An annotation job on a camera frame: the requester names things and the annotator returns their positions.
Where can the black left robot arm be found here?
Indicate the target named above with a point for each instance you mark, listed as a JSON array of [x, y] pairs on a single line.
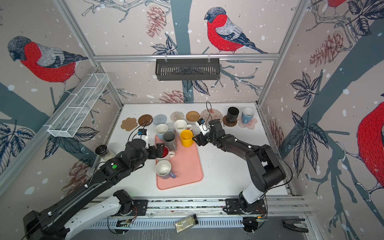
[[67, 218]]

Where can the white faceted mug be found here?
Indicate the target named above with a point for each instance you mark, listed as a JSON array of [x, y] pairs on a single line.
[[181, 125]]

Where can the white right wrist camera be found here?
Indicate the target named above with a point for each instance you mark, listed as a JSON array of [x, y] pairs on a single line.
[[201, 123]]

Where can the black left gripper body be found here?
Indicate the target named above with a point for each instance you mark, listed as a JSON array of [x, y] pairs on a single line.
[[152, 152]]

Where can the black mug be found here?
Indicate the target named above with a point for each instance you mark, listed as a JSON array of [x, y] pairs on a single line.
[[232, 114]]

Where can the round bunny print coaster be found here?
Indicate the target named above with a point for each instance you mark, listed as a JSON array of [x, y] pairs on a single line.
[[211, 114]]

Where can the black hanging wire basket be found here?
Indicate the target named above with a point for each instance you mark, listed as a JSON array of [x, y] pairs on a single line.
[[188, 69]]

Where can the black lid spice jar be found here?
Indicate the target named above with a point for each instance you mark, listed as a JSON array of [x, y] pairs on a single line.
[[104, 153]]

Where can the light blue mug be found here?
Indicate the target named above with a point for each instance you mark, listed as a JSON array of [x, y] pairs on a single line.
[[160, 130]]

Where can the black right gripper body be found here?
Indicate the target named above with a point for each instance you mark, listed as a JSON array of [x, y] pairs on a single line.
[[208, 138]]

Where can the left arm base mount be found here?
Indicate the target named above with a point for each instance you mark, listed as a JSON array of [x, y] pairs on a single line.
[[128, 207]]

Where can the red interior white mug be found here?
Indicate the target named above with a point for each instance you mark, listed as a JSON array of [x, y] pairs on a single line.
[[167, 154]]

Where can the grey mug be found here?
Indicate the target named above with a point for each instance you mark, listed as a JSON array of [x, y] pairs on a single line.
[[170, 140]]

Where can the brown rattan woven coaster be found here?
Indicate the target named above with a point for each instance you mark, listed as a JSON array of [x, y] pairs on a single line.
[[192, 116]]

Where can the pink rectangular tray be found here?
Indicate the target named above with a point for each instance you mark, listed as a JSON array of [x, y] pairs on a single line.
[[186, 166]]

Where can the black clamp tool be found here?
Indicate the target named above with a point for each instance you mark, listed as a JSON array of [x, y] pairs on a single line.
[[297, 225]]

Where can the pink flower shaped coaster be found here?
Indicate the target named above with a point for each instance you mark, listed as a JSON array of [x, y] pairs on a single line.
[[250, 125]]

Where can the yellow mug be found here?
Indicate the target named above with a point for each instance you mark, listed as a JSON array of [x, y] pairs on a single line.
[[186, 138]]

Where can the white purple handled mug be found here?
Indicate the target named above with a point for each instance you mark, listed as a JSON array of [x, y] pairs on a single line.
[[164, 170]]

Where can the white blue handled mug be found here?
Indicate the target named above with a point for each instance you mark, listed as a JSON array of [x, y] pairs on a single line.
[[247, 115]]

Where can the brown round wooden coaster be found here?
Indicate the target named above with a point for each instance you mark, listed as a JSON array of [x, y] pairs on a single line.
[[228, 124]]

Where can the fallen spice jar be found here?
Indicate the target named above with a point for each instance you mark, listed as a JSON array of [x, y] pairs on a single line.
[[186, 223]]

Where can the dark brown glossy coaster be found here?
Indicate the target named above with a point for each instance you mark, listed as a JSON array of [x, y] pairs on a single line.
[[145, 120]]

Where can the tan paw shaped coaster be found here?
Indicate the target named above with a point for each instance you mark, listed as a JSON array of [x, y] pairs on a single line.
[[129, 124]]

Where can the white wire mesh shelf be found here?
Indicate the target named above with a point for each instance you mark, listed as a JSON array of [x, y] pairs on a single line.
[[71, 118]]

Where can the grey round felt coaster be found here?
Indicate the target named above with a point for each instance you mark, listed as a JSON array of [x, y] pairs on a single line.
[[159, 119]]

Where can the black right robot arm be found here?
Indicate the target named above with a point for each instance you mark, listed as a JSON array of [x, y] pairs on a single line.
[[264, 166]]

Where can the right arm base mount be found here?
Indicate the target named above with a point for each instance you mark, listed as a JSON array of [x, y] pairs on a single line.
[[237, 206]]

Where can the multicolour zigzag woven coaster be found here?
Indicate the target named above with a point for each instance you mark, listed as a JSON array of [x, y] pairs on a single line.
[[177, 116]]

